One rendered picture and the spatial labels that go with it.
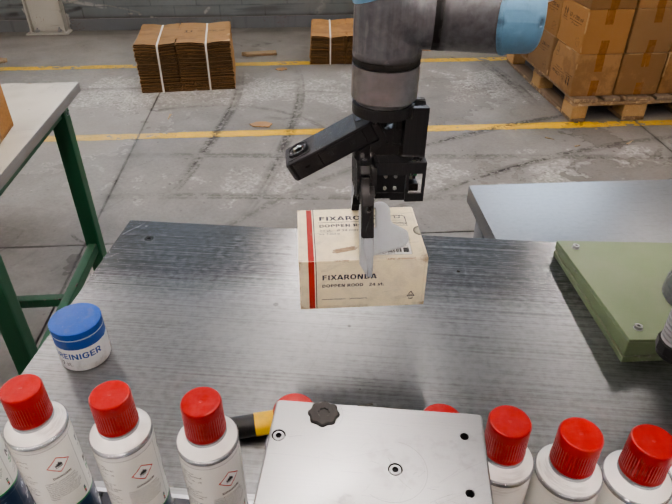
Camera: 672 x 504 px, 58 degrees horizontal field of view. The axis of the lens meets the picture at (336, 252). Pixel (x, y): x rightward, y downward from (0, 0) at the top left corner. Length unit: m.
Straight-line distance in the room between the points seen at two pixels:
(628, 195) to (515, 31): 0.80
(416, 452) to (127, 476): 0.27
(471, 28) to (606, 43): 3.34
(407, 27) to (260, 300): 0.52
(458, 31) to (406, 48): 0.05
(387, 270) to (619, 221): 0.66
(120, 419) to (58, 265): 2.20
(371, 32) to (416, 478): 0.44
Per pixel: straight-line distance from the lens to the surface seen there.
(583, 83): 4.00
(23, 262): 2.79
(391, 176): 0.72
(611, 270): 1.09
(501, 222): 1.22
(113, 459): 0.55
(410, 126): 0.71
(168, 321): 0.98
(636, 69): 4.13
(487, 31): 0.65
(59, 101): 2.07
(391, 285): 0.77
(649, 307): 1.03
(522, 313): 1.00
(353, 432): 0.40
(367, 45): 0.66
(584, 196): 1.37
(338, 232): 0.79
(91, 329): 0.89
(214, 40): 4.33
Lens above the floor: 1.46
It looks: 35 degrees down
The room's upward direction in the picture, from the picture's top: straight up
